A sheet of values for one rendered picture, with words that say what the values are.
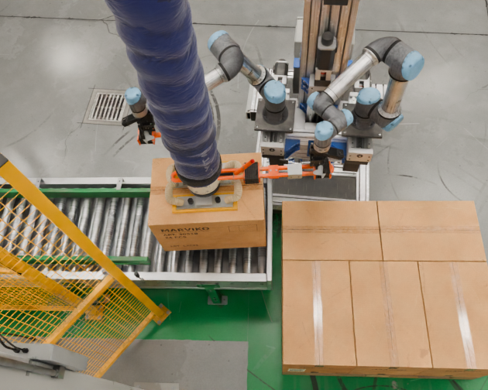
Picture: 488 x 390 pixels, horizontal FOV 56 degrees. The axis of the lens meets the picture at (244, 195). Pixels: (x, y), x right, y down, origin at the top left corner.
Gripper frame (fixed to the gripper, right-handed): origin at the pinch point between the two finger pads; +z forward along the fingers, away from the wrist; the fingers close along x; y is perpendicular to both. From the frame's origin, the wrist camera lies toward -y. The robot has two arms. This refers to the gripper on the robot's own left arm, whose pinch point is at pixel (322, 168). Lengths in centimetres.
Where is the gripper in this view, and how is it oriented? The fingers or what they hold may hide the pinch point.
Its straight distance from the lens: 231.5
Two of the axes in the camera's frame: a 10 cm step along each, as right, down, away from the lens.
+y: -10.0, 0.6, 0.6
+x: 0.2, 8.9, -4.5
